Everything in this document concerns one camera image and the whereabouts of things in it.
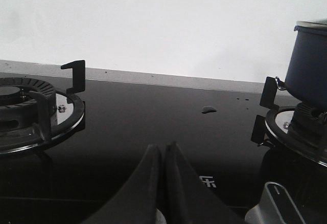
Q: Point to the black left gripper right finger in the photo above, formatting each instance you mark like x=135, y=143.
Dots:
x=190, y=201

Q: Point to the gas burner with grate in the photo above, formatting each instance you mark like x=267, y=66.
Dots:
x=301, y=128
x=35, y=114

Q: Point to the silver stove control knob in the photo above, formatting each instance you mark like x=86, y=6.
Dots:
x=275, y=206

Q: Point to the left gas burner with grate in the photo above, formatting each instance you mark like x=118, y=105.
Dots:
x=35, y=114

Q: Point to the dark blue pot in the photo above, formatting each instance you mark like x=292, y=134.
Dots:
x=306, y=74

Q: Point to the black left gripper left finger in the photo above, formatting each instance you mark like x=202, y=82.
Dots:
x=135, y=202

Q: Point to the right gas burner with grate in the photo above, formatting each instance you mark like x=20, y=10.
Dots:
x=301, y=128

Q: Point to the black glass gas stove top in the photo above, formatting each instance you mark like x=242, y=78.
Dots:
x=69, y=181

